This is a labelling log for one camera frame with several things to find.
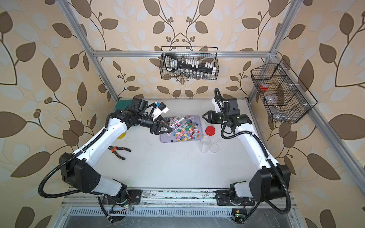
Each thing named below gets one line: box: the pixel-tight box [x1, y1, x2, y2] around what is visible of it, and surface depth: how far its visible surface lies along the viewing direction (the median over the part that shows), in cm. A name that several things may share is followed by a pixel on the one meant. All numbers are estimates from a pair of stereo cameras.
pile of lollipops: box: [165, 115, 200, 143], surface depth 98 cm
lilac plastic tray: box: [160, 114, 203, 143], surface depth 98 cm
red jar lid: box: [205, 125, 216, 137], surface depth 101 cm
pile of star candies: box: [176, 122, 194, 141], surface depth 101 cm
